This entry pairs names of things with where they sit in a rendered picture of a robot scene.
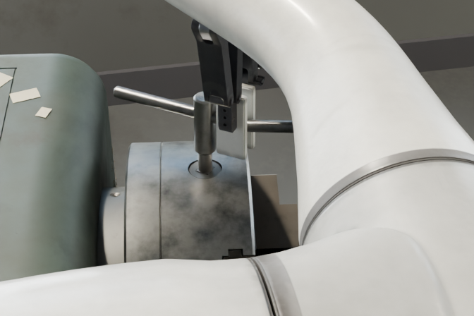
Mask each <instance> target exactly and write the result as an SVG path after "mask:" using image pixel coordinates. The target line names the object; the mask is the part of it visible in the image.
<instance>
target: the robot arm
mask: <svg viewBox="0 0 474 316"><path fill-rule="evenodd" d="M165 1H166V2H168V3H170V4H171V5H172V6H174V7H176V8H177V9H179V10H180V11H182V12H184V13H185V14H187V15H188V16H190V17H191V18H193V20H192V23H191V30H192V32H193V34H194V36H195V39H196V42H197V51H198V57H199V62H200V72H201V78H202V88H203V94H204V99H205V102H208V103H212V104H216V122H217V153H219V154H224V155H226V156H230V157H235V158H238V159H242V160H244V159H245V158H246V157H247V148H248V149H253V148H254V146H255V132H247V119H252V120H255V86H253V85H259V86H263V84H264V81H265V77H264V76H261V75H258V72H257V70H258V69H260V70H262V69H265V70H266V72H268V74H270V75H271V77H272V78H273V79H274V80H275V82H276V83H277V84H278V86H279V87H280V88H281V90H282V92H283V94H284V95H285V97H286V100H287V102H288V105H289V108H290V110H291V115H292V122H293V132H294V142H295V152H296V171H297V181H298V240H299V245H300V246H299V247H296V248H292V249H289V250H285V251H281V252H279V253H272V254H268V255H261V256H257V257H250V258H240V259H230V260H212V261H208V260H177V259H161V260H148V261H142V262H128V263H121V264H114V265H104V266H98V267H88V268H82V269H73V270H68V271H63V272H55V273H50V274H42V275H37V276H29V277H25V278H21V279H13V280H8V281H0V316H474V141H473V139H472V138H471V137H470V136H469V135H468V134H467V132H465V131H464V129H463V128H462V127H461V126H460V125H459V123H458V122H457V121H456V119H455V118H454V117H453V116H452V115H451V113H450V112H449V110H448V109H447V108H446V107H445V106H444V104H443V103H442V102H441V100H440V99H439V98H438V96H437V95H436V94H435V93H434V91H433V90H432V89H431V87H430V86H429V85H428V84H427V82H426V81H425V79H424V78H423V77H422V76H421V74H420V73H419V72H418V70H417V69H416V67H415V66H414V65H413V63H412V62H411V60H410V59H409V58H408V57H407V56H406V54H405V53H404V52H403V50H402V49H401V48H400V46H399V45H398V44H397V43H396V42H395V40H394V39H393V38H392V36H391V35H390V34H389V33H388V32H387V31H386V30H385V29H384V28H383V27H382V26H381V25H380V24H379V23H378V22H377V20H376V19H375V18H374V17H373V16H371V15H370V14H369V13H368V12H367V11H366V10H365V9H364V8H363V7H362V6H361V5H360V4H359V3H358V2H356V1H355V0H165Z"/></svg>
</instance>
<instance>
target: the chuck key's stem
mask: <svg viewBox="0 0 474 316"><path fill-rule="evenodd" d="M193 110H194V150H195V151H196V152H197V153H198V170H197V172H199V173H202V174H207V175H209V173H210V172H211V171H212V170H213V168H214V167H212V153H213V152H215V150H216V148H217V125H216V124H215V123H212V122H211V117H212V115H213V114H214V113H215V111H216V104H212V103H208V102H205V99H204V94H203V92H199V93H197V94H196V95H195V96H194V98H193Z"/></svg>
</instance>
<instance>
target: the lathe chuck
mask: <svg viewBox="0 0 474 316"><path fill-rule="evenodd" d="M212 161H213V162H216V163H218V165H219V166H220V167H221V172H220V174H219V175H217V176H215V177H214V178H208V179H201V178H196V177H194V176H192V175H191V174H190V173H189V171H188V170H189V167H190V166H191V165H192V164H194V163H195V162H198V153H197V152H196V151H195V150H194V141H178V142H163V143H162V148H161V162H160V234H161V259H177V260H208V261H212V260H223V259H224V257H228V256H229V250H242V257H243V256H255V232H254V220H253V200H252V191H251V182H250V167H249V161H248V151H247V157H246V158H245V159H244V160H242V159H238V158H235V157H230V156H226V155H224V154H219V153H217V149H216V150H215V152H213V153H212Z"/></svg>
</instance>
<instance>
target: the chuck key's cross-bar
mask: <svg viewBox="0 0 474 316"><path fill-rule="evenodd" d="M114 96H115V97H117V98H120V99H124V100H128V101H131V102H135V103H138V104H144V105H146V106H149V107H154V108H157V109H162V110H165V111H170V112H173V113H176V114H180V115H184V116H189V117H191V118H194V110H193V105H191V104H186V103H183V102H178V101H175V100H172V99H167V98H164V97H159V96H156V95H151V94H148V93H145V92H140V91H137V90H132V89H129V88H126V87H121V86H116V87H115V88H114ZM211 122H212V123H215V124H217V122H216V112H215V113H214V114H213V115H212V117H211ZM247 132H258V133H294V132H293V122H292V120H252V119H247Z"/></svg>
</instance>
